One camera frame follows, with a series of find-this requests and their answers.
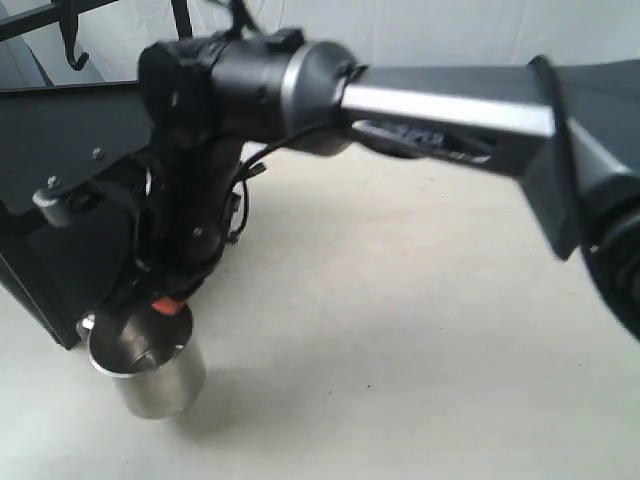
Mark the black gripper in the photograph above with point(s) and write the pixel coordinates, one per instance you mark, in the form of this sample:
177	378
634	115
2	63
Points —
181	231

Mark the stainless steel mug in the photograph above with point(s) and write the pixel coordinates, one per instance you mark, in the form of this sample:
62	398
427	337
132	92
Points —
153	359

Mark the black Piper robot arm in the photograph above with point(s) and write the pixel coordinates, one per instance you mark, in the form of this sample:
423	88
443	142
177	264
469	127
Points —
567	134

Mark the black metal shelf rack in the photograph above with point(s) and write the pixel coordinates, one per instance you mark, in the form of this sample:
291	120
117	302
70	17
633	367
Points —
21	272

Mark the black metal hook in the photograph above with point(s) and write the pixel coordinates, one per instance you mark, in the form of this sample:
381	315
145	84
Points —
69	26

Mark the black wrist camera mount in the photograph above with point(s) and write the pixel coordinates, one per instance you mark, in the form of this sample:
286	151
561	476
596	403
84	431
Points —
58	138

